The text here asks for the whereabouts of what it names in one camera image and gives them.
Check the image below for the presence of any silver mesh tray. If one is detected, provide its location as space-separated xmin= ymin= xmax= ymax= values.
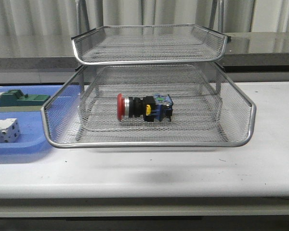
xmin=41 ymin=63 xmax=256 ymax=148
xmin=71 ymin=24 xmax=228 ymax=65
xmin=84 ymin=98 xmax=221 ymax=132

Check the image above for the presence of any silver metal rack frame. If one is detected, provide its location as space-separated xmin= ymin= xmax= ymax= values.
xmin=74 ymin=0 xmax=233 ymax=142

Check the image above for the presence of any red emergency stop button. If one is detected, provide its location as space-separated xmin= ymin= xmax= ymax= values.
xmin=117 ymin=93 xmax=173 ymax=122

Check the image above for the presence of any white circuit breaker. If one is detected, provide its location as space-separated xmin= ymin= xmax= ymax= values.
xmin=0 ymin=118 xmax=20 ymax=143

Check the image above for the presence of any blue plastic tray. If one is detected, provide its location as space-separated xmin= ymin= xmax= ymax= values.
xmin=0 ymin=85 xmax=61 ymax=163

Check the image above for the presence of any green and beige switch module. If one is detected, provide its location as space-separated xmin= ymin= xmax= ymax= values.
xmin=0 ymin=90 xmax=50 ymax=112

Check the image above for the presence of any grey back counter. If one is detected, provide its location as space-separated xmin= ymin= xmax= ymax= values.
xmin=0 ymin=32 xmax=289 ymax=86

